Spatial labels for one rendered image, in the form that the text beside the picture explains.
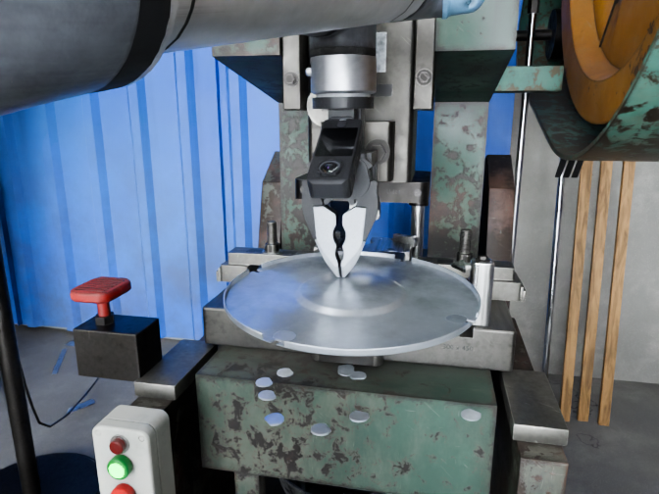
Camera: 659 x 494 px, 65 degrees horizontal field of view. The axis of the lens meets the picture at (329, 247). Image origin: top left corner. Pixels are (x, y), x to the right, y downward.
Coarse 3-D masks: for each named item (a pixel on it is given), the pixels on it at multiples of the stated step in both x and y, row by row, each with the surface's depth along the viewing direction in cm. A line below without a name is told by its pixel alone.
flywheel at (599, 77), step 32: (576, 0) 93; (608, 0) 83; (640, 0) 69; (576, 32) 90; (608, 32) 82; (640, 32) 68; (576, 64) 87; (608, 64) 80; (640, 64) 59; (576, 96) 86; (608, 96) 69
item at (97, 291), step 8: (88, 280) 72; (96, 280) 72; (104, 280) 72; (112, 280) 72; (120, 280) 72; (128, 280) 72; (80, 288) 68; (88, 288) 69; (96, 288) 69; (104, 288) 68; (112, 288) 69; (120, 288) 70; (128, 288) 72; (72, 296) 68; (80, 296) 67; (88, 296) 67; (96, 296) 67; (104, 296) 67; (112, 296) 68; (104, 304) 70; (104, 312) 71
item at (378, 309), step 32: (288, 256) 71; (320, 256) 73; (384, 256) 73; (256, 288) 61; (288, 288) 61; (320, 288) 60; (352, 288) 60; (384, 288) 60; (416, 288) 61; (448, 288) 61; (256, 320) 53; (288, 320) 53; (320, 320) 53; (352, 320) 53; (384, 320) 53; (416, 320) 53; (320, 352) 46; (352, 352) 46; (384, 352) 46
